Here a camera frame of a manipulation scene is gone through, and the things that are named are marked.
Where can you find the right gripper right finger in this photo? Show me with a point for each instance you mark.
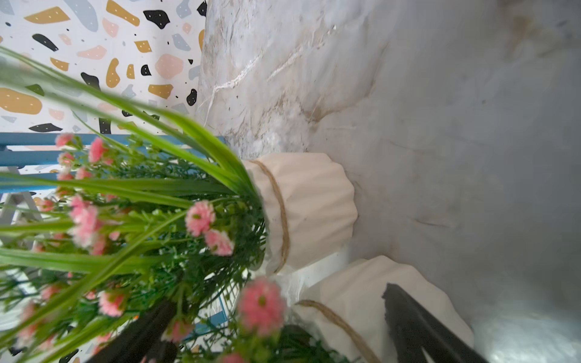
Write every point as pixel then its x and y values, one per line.
pixel 418 336

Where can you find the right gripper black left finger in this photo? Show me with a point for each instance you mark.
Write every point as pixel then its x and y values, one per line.
pixel 142 340

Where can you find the pink flower pot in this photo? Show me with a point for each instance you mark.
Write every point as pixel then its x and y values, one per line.
pixel 339 319
pixel 284 212

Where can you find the pink flower pot back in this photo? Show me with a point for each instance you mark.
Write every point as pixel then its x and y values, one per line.
pixel 284 212

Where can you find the blue white slatted rack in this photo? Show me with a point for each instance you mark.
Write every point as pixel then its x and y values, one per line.
pixel 109 192

